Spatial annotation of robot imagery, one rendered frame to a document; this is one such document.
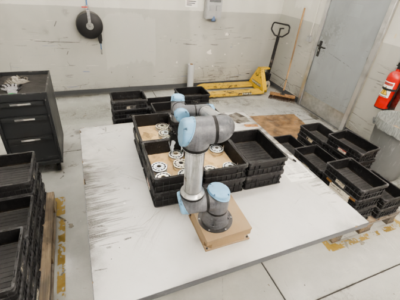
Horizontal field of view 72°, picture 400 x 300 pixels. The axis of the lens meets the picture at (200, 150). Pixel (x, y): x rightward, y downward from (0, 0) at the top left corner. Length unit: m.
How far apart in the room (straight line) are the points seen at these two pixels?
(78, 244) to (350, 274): 2.18
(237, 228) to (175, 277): 0.40
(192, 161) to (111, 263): 0.66
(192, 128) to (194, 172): 0.23
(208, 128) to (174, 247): 0.72
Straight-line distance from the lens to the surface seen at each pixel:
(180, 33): 5.01
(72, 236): 2.59
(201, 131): 1.05
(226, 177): 1.73
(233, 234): 1.50
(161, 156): 1.89
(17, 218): 2.33
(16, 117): 2.97
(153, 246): 1.53
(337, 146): 3.09
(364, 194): 2.54
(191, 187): 1.26
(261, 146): 2.13
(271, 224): 1.72
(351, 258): 2.78
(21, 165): 2.62
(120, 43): 4.82
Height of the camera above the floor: 1.92
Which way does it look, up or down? 34 degrees down
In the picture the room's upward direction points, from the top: 6 degrees clockwise
